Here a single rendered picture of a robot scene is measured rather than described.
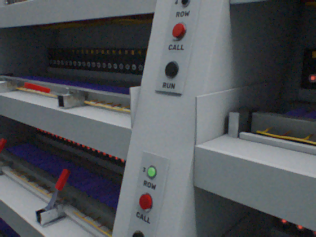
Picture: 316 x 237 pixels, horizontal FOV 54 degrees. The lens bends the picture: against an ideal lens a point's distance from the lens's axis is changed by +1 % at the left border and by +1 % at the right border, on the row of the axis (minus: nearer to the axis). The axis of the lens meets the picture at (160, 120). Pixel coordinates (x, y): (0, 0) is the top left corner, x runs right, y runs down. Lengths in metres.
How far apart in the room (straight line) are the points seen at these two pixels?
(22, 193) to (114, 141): 0.32
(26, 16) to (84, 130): 0.33
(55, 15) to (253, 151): 0.43
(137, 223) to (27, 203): 0.32
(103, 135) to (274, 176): 0.24
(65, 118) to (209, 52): 0.27
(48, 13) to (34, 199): 0.35
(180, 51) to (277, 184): 0.17
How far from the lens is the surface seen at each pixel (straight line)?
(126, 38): 0.74
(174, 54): 0.35
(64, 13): 0.58
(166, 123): 0.34
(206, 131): 0.32
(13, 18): 0.77
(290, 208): 0.28
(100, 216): 0.53
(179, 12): 0.36
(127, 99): 0.46
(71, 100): 0.52
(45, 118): 0.56
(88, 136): 0.46
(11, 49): 0.94
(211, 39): 0.33
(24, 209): 0.62
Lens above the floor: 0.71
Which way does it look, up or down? 1 degrees down
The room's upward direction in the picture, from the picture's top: 11 degrees clockwise
